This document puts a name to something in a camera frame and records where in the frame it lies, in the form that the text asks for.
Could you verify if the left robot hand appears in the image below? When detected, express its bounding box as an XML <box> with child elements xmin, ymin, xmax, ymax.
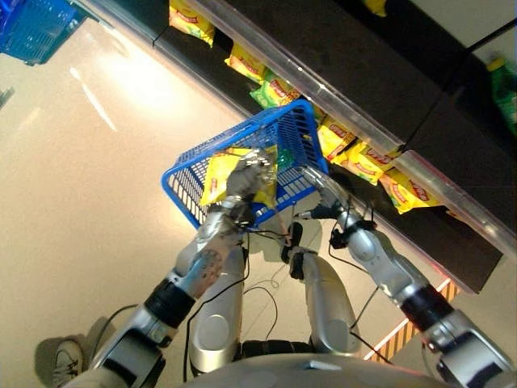
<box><xmin>225</xmin><ymin>148</ymin><xmax>280</xmax><ymax>203</ymax></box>

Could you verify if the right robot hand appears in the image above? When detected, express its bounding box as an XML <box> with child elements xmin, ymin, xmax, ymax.
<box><xmin>296</xmin><ymin>167</ymin><xmax>364</xmax><ymax>230</ymax></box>

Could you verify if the yellow snack bag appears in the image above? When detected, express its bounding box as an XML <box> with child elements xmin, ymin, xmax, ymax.
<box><xmin>361</xmin><ymin>0</ymin><xmax>389</xmax><ymax>18</ymax></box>
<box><xmin>330</xmin><ymin>139</ymin><xmax>401</xmax><ymax>186</ymax></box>
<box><xmin>200</xmin><ymin>145</ymin><xmax>280</xmax><ymax>211</ymax></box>
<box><xmin>378</xmin><ymin>167</ymin><xmax>445</xmax><ymax>215</ymax></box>
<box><xmin>314</xmin><ymin>116</ymin><xmax>357</xmax><ymax>162</ymax></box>
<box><xmin>224</xmin><ymin>42</ymin><xmax>268</xmax><ymax>85</ymax></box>
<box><xmin>168</xmin><ymin>0</ymin><xmax>216</xmax><ymax>49</ymax></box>

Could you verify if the blue plastic shopping basket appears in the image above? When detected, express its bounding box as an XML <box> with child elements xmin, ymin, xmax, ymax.
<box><xmin>160</xmin><ymin>99</ymin><xmax>330</xmax><ymax>230</ymax></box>

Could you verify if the small green snack packet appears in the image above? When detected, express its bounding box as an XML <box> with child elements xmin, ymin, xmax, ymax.
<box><xmin>276</xmin><ymin>147</ymin><xmax>296</xmax><ymax>168</ymax></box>

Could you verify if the dark right robot foot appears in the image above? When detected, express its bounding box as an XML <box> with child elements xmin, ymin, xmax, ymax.
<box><xmin>281</xmin><ymin>221</ymin><xmax>305</xmax><ymax>280</ymax></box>

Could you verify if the right silver robot leg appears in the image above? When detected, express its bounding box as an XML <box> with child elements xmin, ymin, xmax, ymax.
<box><xmin>288</xmin><ymin>250</ymin><xmax>363</xmax><ymax>357</ymax></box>

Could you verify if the black shop shelf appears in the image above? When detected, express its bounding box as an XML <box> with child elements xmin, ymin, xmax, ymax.
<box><xmin>76</xmin><ymin>0</ymin><xmax>517</xmax><ymax>296</ymax></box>

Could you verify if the grey robot torso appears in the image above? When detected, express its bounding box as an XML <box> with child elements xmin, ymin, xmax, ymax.
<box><xmin>72</xmin><ymin>339</ymin><xmax>445</xmax><ymax>388</ymax></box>

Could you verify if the dark green snack bag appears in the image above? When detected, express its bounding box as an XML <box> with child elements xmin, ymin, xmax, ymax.
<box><xmin>486</xmin><ymin>56</ymin><xmax>517</xmax><ymax>138</ymax></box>

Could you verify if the stack of blue baskets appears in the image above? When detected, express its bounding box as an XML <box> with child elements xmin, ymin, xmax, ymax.
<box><xmin>0</xmin><ymin>0</ymin><xmax>88</xmax><ymax>66</ymax></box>

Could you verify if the person's shoe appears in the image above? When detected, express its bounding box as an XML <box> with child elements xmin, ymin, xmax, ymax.
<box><xmin>34</xmin><ymin>334</ymin><xmax>96</xmax><ymax>388</ymax></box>

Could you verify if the black cable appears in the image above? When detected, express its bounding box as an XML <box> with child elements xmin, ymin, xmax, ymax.
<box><xmin>327</xmin><ymin>226</ymin><xmax>395</xmax><ymax>367</ymax></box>
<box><xmin>182</xmin><ymin>226</ymin><xmax>292</xmax><ymax>383</ymax></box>

